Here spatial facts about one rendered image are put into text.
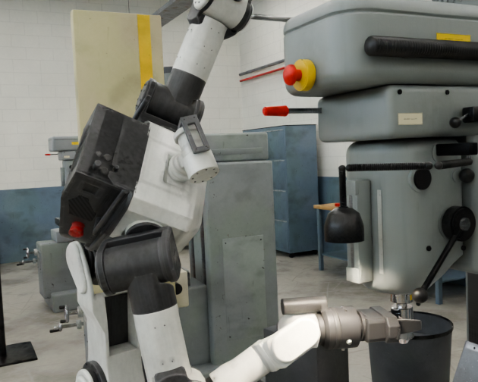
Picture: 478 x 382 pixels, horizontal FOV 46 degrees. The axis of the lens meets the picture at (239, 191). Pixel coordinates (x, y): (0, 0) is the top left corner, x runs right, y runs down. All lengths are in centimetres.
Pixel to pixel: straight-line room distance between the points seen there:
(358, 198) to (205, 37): 54
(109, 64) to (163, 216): 166
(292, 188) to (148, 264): 746
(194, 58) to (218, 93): 960
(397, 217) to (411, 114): 20
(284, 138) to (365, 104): 734
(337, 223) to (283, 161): 749
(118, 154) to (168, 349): 41
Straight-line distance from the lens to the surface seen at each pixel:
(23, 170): 998
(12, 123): 999
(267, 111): 118
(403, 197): 115
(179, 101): 138
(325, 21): 109
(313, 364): 157
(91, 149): 120
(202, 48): 140
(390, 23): 109
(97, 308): 150
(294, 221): 856
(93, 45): 277
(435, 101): 116
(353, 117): 116
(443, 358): 330
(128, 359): 158
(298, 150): 856
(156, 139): 128
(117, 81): 277
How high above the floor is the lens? 161
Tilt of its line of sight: 4 degrees down
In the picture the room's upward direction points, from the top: 3 degrees counter-clockwise
